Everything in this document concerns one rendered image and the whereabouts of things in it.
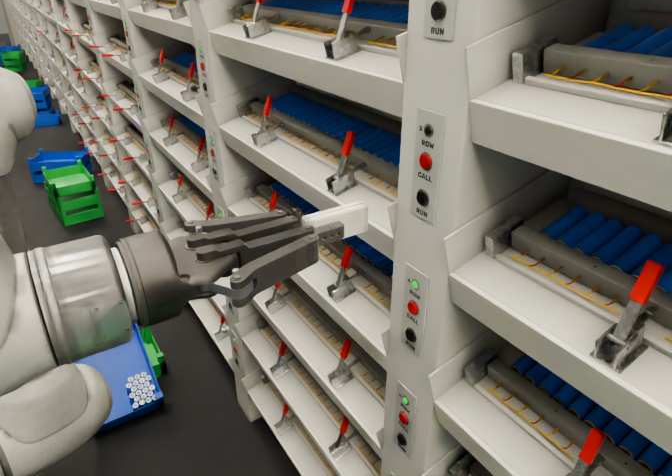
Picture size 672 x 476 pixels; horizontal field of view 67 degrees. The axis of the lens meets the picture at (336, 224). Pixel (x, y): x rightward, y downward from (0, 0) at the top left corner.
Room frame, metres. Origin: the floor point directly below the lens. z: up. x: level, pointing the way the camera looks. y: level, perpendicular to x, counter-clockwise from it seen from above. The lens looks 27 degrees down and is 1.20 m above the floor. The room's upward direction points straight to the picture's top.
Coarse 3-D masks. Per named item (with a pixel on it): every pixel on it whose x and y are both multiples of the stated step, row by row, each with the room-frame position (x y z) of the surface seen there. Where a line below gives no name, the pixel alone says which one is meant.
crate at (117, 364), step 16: (112, 352) 1.25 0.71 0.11; (128, 352) 1.26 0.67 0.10; (144, 352) 1.24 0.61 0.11; (96, 368) 1.19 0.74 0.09; (112, 368) 1.20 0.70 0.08; (128, 368) 1.21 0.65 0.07; (144, 368) 1.22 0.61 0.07; (112, 384) 1.16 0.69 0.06; (128, 400) 1.12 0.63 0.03; (160, 400) 1.10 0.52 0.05; (112, 416) 1.07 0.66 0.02; (128, 416) 1.06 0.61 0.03; (96, 432) 1.02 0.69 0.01
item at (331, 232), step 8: (328, 224) 0.43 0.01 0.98; (336, 224) 0.43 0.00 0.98; (320, 232) 0.42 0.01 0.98; (328, 232) 0.42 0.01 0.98; (336, 232) 0.43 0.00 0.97; (320, 240) 0.42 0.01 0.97; (328, 240) 0.42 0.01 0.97; (336, 240) 0.43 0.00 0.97; (312, 248) 0.39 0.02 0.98; (312, 256) 0.39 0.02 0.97
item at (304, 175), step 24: (240, 96) 1.09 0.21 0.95; (264, 96) 1.12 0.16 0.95; (336, 96) 0.99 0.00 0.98; (216, 120) 1.06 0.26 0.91; (240, 120) 1.07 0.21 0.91; (240, 144) 0.97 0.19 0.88; (288, 144) 0.89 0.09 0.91; (312, 144) 0.87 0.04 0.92; (264, 168) 0.90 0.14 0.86; (288, 168) 0.80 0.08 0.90; (312, 168) 0.78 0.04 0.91; (312, 192) 0.73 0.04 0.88; (360, 192) 0.68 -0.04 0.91; (384, 216) 0.61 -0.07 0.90; (384, 240) 0.58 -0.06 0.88
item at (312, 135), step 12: (252, 108) 1.07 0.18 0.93; (276, 120) 0.98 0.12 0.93; (288, 120) 0.94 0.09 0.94; (288, 132) 0.92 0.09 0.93; (300, 132) 0.90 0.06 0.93; (312, 132) 0.86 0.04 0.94; (324, 144) 0.83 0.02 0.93; (336, 144) 0.80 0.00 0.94; (324, 156) 0.80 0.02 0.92; (336, 156) 0.78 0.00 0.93; (348, 156) 0.76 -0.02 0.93; (360, 156) 0.74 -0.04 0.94; (372, 156) 0.73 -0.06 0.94; (372, 168) 0.71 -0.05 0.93; (384, 168) 0.69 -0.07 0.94; (396, 168) 0.68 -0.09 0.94; (384, 180) 0.68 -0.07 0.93; (396, 180) 0.66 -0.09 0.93; (396, 192) 0.64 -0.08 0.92
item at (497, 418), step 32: (480, 352) 0.51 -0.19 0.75; (512, 352) 0.53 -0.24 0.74; (448, 384) 0.48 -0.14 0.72; (480, 384) 0.49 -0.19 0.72; (512, 384) 0.46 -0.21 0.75; (544, 384) 0.45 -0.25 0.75; (448, 416) 0.45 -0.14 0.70; (480, 416) 0.44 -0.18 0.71; (512, 416) 0.43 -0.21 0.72; (544, 416) 0.42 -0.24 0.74; (576, 416) 0.41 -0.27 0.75; (608, 416) 0.40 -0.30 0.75; (480, 448) 0.41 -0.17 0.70; (512, 448) 0.40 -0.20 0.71; (544, 448) 0.39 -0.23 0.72; (576, 448) 0.39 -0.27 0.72; (608, 448) 0.36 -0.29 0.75; (640, 448) 0.36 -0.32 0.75
